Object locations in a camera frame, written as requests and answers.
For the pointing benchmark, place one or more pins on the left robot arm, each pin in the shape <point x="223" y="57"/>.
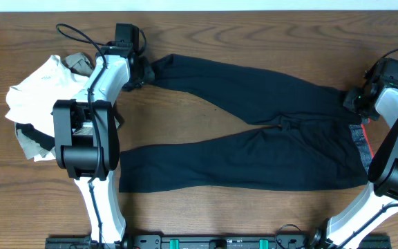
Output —
<point x="87" y="144"/>

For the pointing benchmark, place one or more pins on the black garment under shirt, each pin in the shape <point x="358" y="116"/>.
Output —
<point x="27" y="135"/>

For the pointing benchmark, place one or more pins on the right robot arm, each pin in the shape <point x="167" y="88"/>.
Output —
<point x="352" y="228"/>

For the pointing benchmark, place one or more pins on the black leggings grey waistband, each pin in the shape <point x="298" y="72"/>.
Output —
<point x="303" y="138"/>

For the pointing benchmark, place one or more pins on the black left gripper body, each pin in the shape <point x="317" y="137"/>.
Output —
<point x="141" y="74"/>

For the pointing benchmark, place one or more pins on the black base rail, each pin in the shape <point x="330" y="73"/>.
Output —
<point x="280" y="241"/>

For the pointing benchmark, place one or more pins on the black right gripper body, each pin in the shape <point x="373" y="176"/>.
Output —
<point x="354" y="104"/>

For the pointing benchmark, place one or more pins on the olive green garment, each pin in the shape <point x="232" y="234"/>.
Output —
<point x="77" y="63"/>

